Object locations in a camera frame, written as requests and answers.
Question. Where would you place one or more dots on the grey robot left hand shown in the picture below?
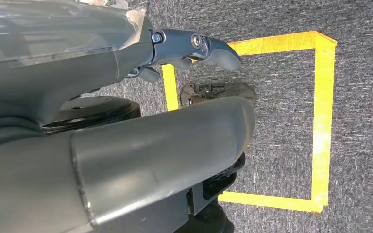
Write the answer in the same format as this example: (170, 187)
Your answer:
(61, 64)

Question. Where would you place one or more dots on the yellow tape floor square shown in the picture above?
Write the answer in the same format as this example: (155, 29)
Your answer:
(323, 128)

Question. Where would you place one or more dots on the ribbed grey left arm sleeve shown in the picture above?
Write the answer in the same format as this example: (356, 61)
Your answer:
(0, 132)

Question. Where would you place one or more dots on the black robot foot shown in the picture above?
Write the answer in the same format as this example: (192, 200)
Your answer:
(218, 91)

